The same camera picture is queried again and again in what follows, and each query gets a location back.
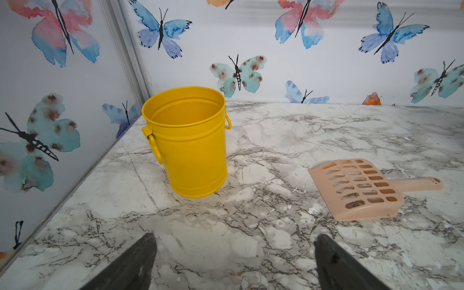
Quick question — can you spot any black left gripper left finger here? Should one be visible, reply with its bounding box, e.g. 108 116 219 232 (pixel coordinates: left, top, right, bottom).
80 233 157 290

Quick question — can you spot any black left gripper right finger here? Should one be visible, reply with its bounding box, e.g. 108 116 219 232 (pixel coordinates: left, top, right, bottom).
314 234 390 290

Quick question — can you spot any beige plastic slotted scoop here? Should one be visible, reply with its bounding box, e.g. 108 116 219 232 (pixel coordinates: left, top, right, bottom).
309 159 444 222

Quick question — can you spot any yellow cup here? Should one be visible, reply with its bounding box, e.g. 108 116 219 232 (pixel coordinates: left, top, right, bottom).
141 87 232 198

